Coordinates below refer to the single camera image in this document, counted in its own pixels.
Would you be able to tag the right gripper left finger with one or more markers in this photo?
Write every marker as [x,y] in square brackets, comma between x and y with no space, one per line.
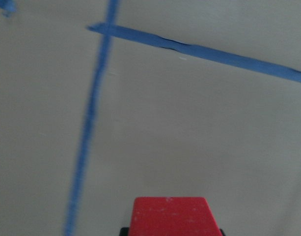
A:
[124,231]

